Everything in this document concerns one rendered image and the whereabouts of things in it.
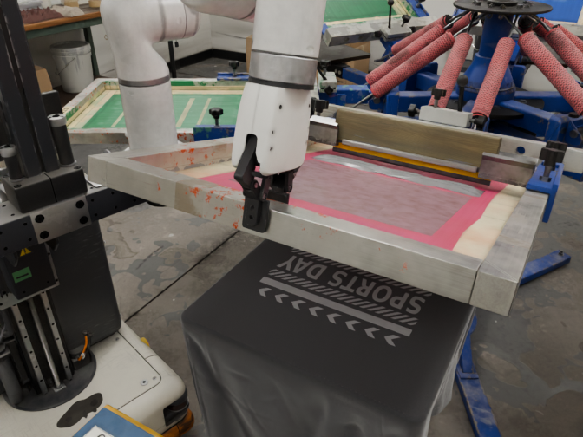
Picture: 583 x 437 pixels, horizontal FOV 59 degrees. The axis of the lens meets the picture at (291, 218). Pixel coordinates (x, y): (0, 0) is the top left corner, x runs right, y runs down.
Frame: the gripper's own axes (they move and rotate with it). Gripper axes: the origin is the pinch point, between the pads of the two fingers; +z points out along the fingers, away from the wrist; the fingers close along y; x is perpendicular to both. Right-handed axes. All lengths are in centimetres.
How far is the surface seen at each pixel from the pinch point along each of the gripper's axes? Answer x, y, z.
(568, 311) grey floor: 49, -199, 76
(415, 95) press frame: -20, -127, -10
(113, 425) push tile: -13.5, 10.6, 31.9
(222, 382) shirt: -14.5, -16.7, 41.2
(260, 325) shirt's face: -8.1, -17.0, 26.6
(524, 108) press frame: 15, -131, -11
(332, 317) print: 1.8, -24.7, 24.5
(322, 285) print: -3.9, -31.6, 22.7
